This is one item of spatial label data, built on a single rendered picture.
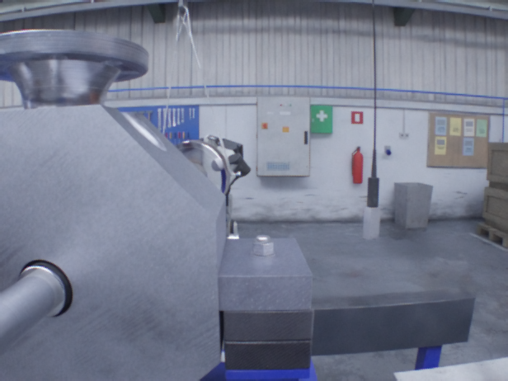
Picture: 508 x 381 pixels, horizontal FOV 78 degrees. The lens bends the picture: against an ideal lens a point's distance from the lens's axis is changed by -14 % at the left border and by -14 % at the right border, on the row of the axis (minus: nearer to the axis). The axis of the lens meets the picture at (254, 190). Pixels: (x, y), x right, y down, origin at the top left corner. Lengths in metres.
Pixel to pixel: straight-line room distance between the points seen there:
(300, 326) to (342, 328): 0.47
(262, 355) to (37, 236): 0.34
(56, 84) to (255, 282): 0.37
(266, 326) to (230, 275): 0.09
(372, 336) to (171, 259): 0.67
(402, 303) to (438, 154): 5.52
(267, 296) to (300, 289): 0.04
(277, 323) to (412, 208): 5.27
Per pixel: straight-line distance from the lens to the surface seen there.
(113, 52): 0.49
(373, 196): 1.42
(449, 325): 1.09
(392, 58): 6.27
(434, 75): 6.54
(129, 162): 0.44
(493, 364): 0.81
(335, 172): 5.83
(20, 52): 0.48
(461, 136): 6.63
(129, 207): 0.45
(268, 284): 0.47
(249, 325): 0.49
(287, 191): 5.75
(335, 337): 0.97
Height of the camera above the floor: 1.28
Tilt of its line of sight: 8 degrees down
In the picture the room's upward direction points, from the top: straight up
